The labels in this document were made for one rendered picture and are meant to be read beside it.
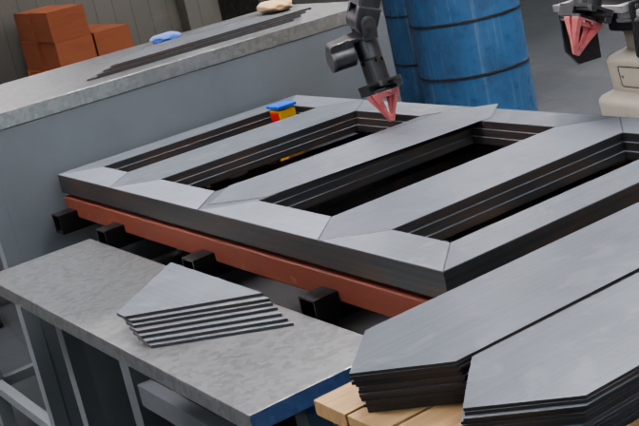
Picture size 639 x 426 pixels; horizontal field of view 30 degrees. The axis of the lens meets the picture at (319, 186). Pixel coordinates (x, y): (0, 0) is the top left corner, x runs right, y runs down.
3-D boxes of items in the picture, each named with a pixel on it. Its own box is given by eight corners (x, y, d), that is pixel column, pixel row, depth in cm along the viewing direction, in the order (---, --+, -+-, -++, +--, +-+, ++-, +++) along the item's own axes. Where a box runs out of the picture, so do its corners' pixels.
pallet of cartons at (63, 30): (108, 61, 1278) (91, -7, 1260) (144, 67, 1168) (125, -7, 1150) (29, 82, 1245) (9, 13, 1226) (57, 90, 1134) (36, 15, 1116)
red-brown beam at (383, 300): (456, 338, 177) (449, 301, 175) (68, 214, 307) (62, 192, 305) (501, 317, 181) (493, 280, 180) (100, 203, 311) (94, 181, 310)
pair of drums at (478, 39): (471, 85, 739) (444, -60, 717) (585, 103, 628) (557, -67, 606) (363, 117, 715) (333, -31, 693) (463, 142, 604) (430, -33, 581)
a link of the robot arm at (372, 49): (377, 29, 280) (371, 33, 286) (350, 39, 279) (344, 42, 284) (387, 58, 281) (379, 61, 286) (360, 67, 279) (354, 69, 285)
